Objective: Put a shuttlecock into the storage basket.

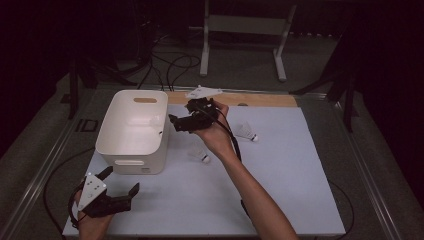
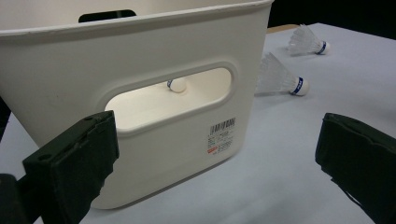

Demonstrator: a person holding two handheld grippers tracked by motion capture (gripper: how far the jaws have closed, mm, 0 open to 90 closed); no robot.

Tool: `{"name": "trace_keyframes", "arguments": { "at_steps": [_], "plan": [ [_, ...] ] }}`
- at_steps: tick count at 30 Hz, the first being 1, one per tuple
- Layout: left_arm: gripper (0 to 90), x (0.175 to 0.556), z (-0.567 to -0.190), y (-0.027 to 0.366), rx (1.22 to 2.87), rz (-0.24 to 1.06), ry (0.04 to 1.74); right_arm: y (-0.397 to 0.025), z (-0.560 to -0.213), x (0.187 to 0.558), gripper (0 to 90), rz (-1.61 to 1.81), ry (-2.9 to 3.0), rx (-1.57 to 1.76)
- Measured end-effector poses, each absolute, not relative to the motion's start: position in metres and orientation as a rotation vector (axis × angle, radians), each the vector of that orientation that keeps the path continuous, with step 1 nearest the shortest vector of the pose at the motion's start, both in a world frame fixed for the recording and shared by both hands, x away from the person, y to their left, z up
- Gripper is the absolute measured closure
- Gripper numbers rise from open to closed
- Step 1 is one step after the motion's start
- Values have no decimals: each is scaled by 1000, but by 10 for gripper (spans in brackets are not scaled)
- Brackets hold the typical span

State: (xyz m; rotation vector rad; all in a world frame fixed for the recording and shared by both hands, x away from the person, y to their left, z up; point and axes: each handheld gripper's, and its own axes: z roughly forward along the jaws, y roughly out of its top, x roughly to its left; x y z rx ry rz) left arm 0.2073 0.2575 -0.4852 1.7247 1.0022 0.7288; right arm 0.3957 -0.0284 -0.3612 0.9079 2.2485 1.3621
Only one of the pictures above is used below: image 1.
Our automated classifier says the black floor cable bundle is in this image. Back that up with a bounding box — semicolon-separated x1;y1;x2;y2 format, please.
113;19;202;92

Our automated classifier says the white metal stand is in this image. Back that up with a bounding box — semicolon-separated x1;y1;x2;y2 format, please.
189;0;298;83

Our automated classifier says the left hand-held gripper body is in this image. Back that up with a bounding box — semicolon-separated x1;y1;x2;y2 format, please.
77;172;132;220

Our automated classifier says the white table sheet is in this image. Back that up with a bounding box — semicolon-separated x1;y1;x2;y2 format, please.
62;103;347;238

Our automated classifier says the black stand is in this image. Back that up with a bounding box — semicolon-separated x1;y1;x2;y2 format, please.
289;33;360;134
68;59;138;120

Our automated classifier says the person's left hand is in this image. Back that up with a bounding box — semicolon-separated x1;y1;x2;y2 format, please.
73;189;115;240

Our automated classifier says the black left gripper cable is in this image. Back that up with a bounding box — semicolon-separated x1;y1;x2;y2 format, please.
42;146;98;236

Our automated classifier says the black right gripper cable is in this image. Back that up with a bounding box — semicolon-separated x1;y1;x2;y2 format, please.
194;101;355;239

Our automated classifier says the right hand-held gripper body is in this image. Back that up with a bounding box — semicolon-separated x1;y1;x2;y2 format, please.
181;84;224;132

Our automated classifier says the white plastic storage bin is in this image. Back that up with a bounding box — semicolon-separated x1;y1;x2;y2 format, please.
95;89;171;175

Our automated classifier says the person's right hand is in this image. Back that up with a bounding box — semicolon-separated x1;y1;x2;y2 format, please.
194;99;239;162

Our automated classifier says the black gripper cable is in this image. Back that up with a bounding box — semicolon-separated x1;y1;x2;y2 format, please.
194;101;355;239
42;146;98;236

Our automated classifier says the white feather shuttlecock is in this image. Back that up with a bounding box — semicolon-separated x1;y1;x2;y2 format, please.
188;143;212;164
234;121;259;143

